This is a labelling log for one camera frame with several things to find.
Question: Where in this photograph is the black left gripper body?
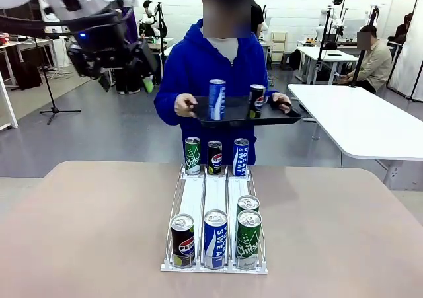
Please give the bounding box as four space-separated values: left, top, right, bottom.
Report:
67 12 139 79

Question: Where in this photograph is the blue Pocari Sweat can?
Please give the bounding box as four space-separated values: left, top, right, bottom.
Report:
208 79 227 121
233 138 250 176
202 209 229 269

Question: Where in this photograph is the black serving tray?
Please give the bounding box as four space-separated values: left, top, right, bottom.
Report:
190 94 303 128

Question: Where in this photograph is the black Pepsi can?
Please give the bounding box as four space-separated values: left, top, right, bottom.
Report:
207 140 223 176
247 84 267 120
170 213 196 268

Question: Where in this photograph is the left forearm in blue sleeve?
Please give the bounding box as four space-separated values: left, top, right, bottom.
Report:
260 76 280 96

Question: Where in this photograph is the right forearm in blue sleeve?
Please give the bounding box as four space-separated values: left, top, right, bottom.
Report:
154 89 186 126

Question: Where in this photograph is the person in blue hoodie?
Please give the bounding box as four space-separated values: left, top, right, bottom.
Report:
153 0 288 166

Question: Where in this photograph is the person in black t-shirt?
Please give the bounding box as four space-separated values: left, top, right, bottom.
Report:
249 0 265 36

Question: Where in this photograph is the seated person in beige jacket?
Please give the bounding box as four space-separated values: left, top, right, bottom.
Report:
338 25 394 94

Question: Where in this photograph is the dark-haired person in black top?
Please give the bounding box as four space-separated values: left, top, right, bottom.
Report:
393 13 414 44

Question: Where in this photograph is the person's right hand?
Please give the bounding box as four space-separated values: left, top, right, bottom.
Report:
174 94 199 117

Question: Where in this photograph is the person's left hand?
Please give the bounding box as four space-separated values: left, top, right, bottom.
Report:
269 93 292 112

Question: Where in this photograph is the black microphone stand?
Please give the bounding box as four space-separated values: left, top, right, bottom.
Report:
39 65 82 126

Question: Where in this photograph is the cluttered white desk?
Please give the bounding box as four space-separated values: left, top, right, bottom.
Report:
0 35 60 87

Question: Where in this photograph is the black bag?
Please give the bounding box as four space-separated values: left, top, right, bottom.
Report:
15 61 43 91

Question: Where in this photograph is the green Chilsung can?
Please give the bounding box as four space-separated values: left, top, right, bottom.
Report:
184 136 202 176
235 209 262 271
237 194 260 215

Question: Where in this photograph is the white drawer cabinet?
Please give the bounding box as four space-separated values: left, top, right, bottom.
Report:
271 31 288 53

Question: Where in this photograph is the clear acrylic can rack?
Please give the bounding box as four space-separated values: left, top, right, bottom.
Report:
160 163 269 275

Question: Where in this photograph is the black backpack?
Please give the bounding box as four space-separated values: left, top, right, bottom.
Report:
289 48 302 71

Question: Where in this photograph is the white desk with dark item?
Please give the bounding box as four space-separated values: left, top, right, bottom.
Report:
296 45 360 84

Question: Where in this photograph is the black tripod pole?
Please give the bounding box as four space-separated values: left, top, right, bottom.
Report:
350 5 381 88

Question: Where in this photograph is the large white table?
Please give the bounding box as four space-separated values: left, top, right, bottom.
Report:
287 83 423 186

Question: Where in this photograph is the white partition panel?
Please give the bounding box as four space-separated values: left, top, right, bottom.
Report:
386 0 423 100

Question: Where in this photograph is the white table frame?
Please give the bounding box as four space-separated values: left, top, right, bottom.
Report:
0 71 19 130

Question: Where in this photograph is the black camera stand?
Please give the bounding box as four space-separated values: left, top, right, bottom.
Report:
312 0 348 84

